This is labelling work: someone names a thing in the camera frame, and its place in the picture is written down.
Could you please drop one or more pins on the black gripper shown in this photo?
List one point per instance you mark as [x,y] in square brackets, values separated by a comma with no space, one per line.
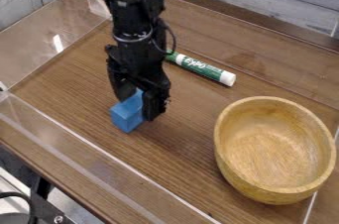
[135,68]

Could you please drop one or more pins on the clear acrylic corner bracket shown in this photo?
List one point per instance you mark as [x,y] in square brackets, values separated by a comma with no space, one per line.
[99,8]

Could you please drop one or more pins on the brown wooden bowl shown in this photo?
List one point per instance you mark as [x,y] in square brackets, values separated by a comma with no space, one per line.
[274,149]

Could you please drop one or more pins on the blue rectangular block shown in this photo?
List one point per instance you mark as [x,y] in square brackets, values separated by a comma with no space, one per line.
[126,113]

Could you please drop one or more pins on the green Expo marker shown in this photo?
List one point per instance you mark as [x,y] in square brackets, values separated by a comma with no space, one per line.
[203,68]

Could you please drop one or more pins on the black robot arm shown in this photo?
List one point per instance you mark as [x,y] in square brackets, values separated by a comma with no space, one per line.
[138,18]

